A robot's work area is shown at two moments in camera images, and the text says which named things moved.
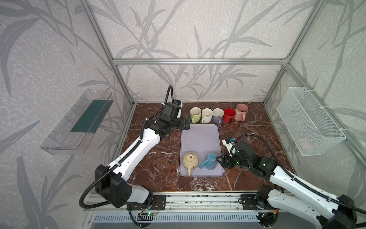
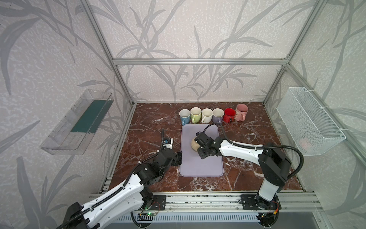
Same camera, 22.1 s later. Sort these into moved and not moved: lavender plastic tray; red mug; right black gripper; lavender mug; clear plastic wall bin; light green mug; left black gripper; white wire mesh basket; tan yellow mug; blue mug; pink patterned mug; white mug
Moved: right black gripper; left black gripper; blue mug; tan yellow mug
Not moved: pink patterned mug; red mug; lavender plastic tray; clear plastic wall bin; white mug; white wire mesh basket; light green mug; lavender mug
